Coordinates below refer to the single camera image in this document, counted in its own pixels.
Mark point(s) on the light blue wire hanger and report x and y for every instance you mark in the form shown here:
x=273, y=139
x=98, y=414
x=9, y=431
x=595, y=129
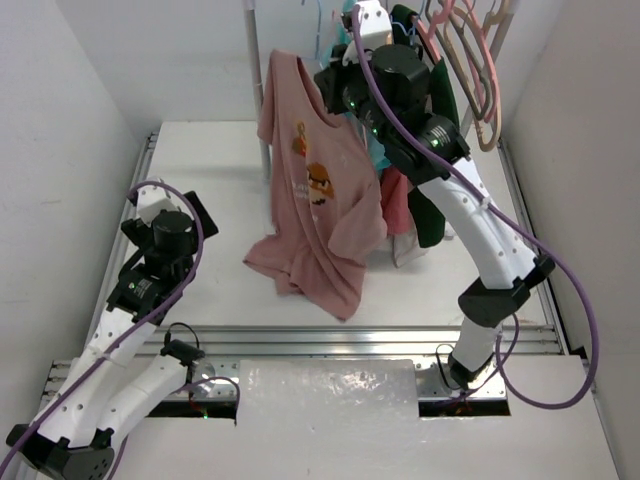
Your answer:
x=318, y=29

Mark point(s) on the beige plastic hanger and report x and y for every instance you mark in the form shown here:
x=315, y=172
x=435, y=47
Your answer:
x=488, y=134

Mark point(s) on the pink t shirt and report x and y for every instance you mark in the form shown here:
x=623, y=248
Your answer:
x=324, y=195

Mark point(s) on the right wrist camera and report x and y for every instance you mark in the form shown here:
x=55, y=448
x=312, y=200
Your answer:
x=372, y=21

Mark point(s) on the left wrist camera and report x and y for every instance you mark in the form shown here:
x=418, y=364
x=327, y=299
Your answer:
x=151, y=201

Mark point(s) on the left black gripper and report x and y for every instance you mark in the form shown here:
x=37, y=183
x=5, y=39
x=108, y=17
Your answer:
x=201, y=216

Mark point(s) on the coral hanging t shirt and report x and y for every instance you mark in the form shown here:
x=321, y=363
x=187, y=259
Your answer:
x=394, y=187

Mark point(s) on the white foam sheet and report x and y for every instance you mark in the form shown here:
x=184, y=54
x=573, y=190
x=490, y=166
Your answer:
x=311, y=390

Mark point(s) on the pink plastic hanger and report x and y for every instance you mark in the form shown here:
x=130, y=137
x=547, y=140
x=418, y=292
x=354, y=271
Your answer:
x=451, y=30

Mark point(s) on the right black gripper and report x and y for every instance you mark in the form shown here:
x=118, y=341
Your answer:
x=334, y=78

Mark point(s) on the dark green hanging shirt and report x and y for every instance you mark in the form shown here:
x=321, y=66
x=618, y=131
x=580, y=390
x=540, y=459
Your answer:
x=424, y=103

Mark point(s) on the white hanging cloth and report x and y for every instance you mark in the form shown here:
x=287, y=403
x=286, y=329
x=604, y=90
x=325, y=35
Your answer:
x=406, y=248

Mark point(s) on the grey metal rack pole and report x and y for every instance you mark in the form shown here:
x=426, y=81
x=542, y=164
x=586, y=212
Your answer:
x=249, y=7

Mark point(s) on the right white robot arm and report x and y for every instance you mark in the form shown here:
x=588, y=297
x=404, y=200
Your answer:
x=508, y=270

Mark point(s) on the teal hanging t shirt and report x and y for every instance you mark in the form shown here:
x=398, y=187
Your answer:
x=374, y=148

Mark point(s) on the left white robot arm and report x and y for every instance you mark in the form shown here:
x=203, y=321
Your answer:
x=80, y=432

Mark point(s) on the aluminium rail frame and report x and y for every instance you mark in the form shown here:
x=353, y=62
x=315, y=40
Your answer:
x=235, y=313

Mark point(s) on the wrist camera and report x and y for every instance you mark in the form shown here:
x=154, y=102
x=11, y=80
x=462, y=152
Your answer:
x=151, y=201
x=372, y=21

